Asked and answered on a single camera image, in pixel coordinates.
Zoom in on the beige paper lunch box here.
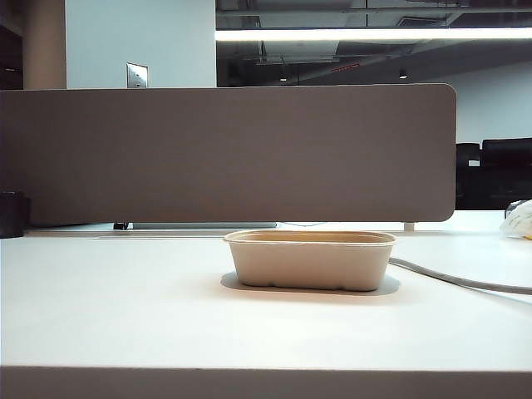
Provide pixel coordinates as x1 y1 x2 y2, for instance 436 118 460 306
223 229 397 293

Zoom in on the brown desk divider panel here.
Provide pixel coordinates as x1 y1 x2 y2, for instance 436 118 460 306
0 82 457 228

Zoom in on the ceiling light strip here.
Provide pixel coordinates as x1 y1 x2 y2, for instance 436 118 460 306
214 27 532 42

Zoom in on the white plastic bag green print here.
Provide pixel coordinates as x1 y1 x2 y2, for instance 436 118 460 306
500 200 532 240

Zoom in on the black cylindrical object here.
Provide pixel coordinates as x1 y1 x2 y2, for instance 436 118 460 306
0 190 31 239

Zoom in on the metal wall plate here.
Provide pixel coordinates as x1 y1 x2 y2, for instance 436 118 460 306
126 62 150 90

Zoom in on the grey cable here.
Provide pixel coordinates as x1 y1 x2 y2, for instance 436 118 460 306
388 256 532 296

